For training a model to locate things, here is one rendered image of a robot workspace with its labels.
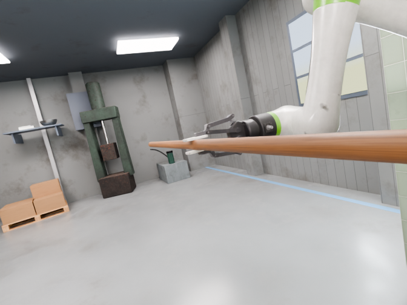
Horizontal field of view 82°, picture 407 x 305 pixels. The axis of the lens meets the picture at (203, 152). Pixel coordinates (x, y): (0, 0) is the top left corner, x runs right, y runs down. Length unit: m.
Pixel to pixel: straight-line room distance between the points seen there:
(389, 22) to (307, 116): 0.44
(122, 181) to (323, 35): 5.54
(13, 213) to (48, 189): 0.78
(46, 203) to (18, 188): 1.31
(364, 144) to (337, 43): 0.53
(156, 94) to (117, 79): 1.09
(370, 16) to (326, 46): 0.29
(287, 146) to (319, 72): 0.45
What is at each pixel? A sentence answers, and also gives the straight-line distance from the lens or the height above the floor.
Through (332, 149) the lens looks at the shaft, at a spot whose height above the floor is 1.19.
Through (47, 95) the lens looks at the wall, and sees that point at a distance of 7.04.
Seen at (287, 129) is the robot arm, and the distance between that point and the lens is 0.80.
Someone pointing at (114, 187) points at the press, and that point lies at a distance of 6.03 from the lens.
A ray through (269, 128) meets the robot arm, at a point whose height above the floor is 1.19.
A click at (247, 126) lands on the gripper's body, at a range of 0.74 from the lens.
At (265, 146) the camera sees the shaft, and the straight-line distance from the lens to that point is 0.37.
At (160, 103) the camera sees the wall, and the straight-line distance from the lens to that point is 7.06.
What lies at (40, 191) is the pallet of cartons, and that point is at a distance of 6.36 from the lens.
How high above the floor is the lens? 1.25
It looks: 7 degrees down
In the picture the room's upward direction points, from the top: 12 degrees counter-clockwise
